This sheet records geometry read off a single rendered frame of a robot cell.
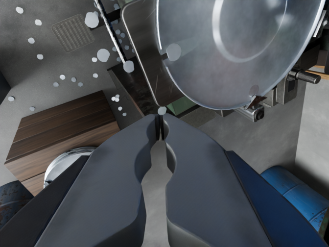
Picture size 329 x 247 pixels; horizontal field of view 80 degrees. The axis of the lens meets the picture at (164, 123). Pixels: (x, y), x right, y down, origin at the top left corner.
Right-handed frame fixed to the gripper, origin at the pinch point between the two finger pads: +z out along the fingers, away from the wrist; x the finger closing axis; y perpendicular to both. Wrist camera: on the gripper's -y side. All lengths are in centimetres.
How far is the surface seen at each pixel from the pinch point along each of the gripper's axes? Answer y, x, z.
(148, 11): -4.8, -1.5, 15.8
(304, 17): -2.2, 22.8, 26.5
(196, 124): 23.2, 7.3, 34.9
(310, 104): 81, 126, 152
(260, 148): 122, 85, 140
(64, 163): 43, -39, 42
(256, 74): 5.9, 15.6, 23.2
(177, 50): -0.1, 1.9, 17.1
